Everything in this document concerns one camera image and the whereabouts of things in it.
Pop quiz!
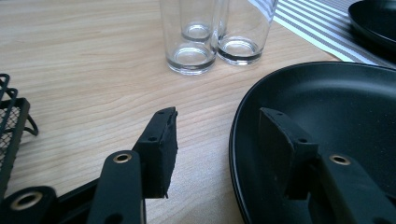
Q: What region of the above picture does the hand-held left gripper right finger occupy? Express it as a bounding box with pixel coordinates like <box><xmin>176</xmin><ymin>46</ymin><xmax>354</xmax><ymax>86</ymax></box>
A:
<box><xmin>257</xmin><ymin>106</ymin><xmax>319</xmax><ymax>201</ymax></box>

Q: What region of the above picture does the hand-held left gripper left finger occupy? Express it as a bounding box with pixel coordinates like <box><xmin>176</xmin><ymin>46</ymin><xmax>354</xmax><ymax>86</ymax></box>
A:
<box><xmin>132</xmin><ymin>106</ymin><xmax>179</xmax><ymax>200</ymax></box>

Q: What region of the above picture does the black plate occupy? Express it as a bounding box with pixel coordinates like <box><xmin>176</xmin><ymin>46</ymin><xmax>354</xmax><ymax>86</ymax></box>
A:
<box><xmin>228</xmin><ymin>61</ymin><xmax>396</xmax><ymax>224</ymax></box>
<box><xmin>347</xmin><ymin>0</ymin><xmax>396</xmax><ymax>52</ymax></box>

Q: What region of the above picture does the clear drinking glass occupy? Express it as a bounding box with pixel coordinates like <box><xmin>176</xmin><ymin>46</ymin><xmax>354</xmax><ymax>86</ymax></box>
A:
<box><xmin>217</xmin><ymin>0</ymin><xmax>279</xmax><ymax>66</ymax></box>
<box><xmin>178</xmin><ymin>0</ymin><xmax>217</xmax><ymax>43</ymax></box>
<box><xmin>159</xmin><ymin>0</ymin><xmax>218</xmax><ymax>76</ymax></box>

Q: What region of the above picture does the black wire basket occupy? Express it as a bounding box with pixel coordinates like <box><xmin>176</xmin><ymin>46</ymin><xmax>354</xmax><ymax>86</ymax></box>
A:
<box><xmin>0</xmin><ymin>73</ymin><xmax>40</xmax><ymax>200</ymax></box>

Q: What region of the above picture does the grey white striped placemat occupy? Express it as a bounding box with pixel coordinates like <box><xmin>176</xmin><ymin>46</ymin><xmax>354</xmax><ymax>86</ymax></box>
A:
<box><xmin>248</xmin><ymin>0</ymin><xmax>396</xmax><ymax>70</ymax></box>

